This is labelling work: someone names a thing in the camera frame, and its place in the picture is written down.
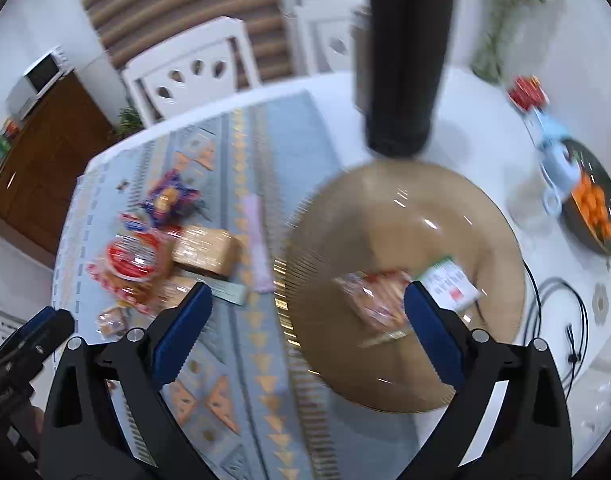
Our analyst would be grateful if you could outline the red small decoration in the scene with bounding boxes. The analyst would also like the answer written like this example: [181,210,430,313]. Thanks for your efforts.
[507,76,549,113]

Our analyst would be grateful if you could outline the tan biscuit block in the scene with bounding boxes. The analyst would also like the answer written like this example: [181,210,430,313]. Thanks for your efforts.
[172,226,240,278]

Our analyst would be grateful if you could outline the pale green stick sachets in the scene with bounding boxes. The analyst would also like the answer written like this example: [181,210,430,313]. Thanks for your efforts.
[205,278,248,306]

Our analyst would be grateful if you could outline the dark plate of oranges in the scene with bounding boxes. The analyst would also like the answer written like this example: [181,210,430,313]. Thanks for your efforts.
[563,139,611,257]

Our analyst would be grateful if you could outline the green potted plant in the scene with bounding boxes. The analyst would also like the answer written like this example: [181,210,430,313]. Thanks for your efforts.
[115,106,144,140]

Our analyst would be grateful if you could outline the white dining chair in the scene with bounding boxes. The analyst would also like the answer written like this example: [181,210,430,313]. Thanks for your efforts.
[121,16,261,127]
[292,0,368,76]

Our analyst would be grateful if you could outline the blue biscuit packet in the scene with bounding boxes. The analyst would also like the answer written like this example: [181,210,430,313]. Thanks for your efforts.
[141,169,202,228]

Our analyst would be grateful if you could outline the black cable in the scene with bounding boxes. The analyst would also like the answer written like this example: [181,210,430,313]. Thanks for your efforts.
[520,259,591,401]

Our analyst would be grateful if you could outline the red rice cracker bag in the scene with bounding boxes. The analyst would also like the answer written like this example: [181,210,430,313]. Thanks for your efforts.
[86,230,173,314]

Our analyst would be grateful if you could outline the white microwave oven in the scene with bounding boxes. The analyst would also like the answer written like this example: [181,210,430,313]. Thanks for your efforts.
[6,46,70,122]

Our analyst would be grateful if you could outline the black cylindrical container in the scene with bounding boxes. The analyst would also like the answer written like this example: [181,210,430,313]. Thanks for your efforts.
[366,0,454,158]

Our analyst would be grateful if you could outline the white green snack packet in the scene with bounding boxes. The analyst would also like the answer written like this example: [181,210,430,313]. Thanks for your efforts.
[417,257,480,312]

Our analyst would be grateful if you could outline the patterned blue table runner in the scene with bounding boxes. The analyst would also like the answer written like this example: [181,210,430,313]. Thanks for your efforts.
[50,89,417,480]

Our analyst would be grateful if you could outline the light blue toy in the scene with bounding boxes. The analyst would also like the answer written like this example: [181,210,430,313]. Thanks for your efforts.
[525,107,581,218]

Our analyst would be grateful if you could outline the brown wooden cabinet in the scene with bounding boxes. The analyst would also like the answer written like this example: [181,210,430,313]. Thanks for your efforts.
[0,72,112,268]

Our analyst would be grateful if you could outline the brown cartoon snack packet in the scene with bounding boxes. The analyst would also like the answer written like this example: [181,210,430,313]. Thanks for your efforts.
[96,306,129,338]

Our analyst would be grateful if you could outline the pink stick sachet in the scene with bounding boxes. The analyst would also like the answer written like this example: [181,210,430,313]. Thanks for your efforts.
[242,194,274,294]

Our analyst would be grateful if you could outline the clear animal cracker bag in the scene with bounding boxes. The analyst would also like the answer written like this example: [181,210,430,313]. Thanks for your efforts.
[150,275,202,312]

